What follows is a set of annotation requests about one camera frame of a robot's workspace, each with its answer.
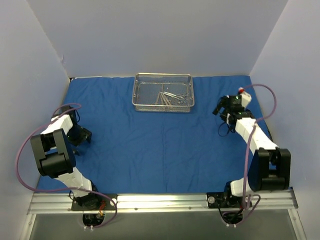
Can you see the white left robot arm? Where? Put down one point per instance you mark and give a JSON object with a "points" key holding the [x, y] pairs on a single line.
{"points": [[55, 150]]}

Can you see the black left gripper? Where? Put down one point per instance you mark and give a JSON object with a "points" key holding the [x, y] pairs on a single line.
{"points": [[83, 134]]}

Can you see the steel wire mesh basket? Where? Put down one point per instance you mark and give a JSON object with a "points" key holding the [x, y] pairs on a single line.
{"points": [[146, 87]]}

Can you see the steel forceps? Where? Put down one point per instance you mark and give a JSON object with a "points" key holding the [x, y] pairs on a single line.
{"points": [[176, 96]]}

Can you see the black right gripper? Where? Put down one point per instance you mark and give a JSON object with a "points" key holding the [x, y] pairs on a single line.
{"points": [[221, 107]]}

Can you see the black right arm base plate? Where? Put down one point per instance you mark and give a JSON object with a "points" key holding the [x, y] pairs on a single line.
{"points": [[223, 200]]}

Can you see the steel surgical scissors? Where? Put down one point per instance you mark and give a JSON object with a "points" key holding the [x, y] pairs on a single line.
{"points": [[185, 100]]}

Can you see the blue surgical wrap cloth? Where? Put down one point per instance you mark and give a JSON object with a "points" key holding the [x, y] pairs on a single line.
{"points": [[134, 152]]}

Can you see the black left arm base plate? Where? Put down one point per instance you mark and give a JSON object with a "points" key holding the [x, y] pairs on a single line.
{"points": [[94, 202]]}

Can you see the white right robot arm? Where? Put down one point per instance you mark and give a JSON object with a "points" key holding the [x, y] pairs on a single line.
{"points": [[267, 165]]}

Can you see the aluminium front rail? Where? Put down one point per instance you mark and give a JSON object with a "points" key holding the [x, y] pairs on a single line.
{"points": [[60, 203]]}

